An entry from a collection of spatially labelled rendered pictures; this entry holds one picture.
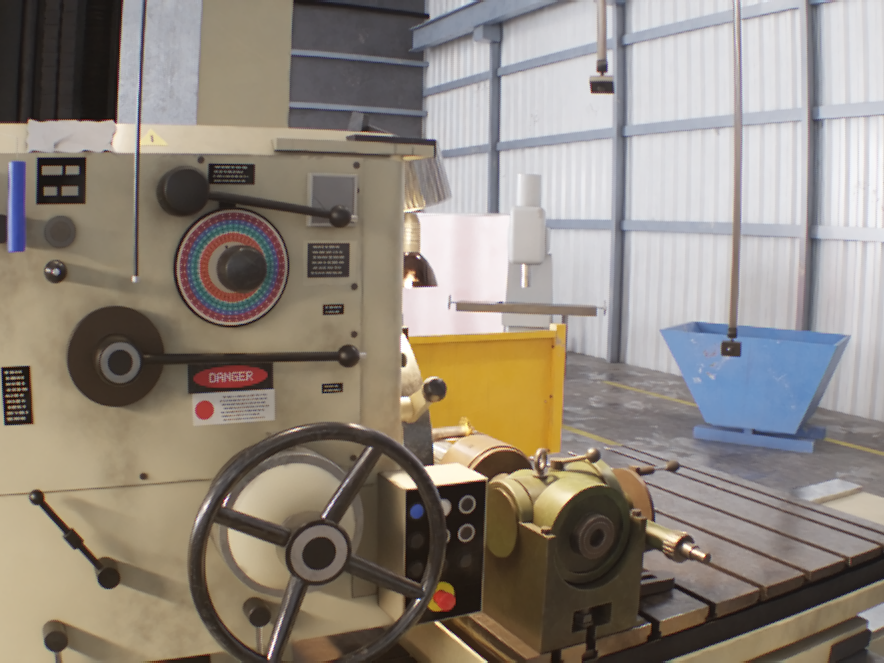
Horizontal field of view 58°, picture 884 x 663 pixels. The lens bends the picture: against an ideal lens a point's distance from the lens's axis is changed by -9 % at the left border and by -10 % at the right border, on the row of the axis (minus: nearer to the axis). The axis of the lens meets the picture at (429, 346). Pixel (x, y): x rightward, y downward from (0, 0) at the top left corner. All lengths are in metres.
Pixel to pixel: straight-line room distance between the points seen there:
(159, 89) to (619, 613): 1.45
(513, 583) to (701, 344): 6.05
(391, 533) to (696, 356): 6.31
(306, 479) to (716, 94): 10.00
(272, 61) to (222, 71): 0.12
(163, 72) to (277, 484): 1.05
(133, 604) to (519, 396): 3.32
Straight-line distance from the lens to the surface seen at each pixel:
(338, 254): 1.36
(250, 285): 1.22
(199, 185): 1.24
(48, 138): 1.30
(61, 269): 1.20
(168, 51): 1.99
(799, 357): 7.37
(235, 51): 2.03
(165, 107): 1.97
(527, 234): 7.45
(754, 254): 10.36
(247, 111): 2.01
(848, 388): 9.54
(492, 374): 4.37
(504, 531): 1.62
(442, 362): 4.22
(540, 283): 8.16
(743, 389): 7.51
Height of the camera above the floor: 1.74
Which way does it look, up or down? 8 degrees down
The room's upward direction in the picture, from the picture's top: 1 degrees clockwise
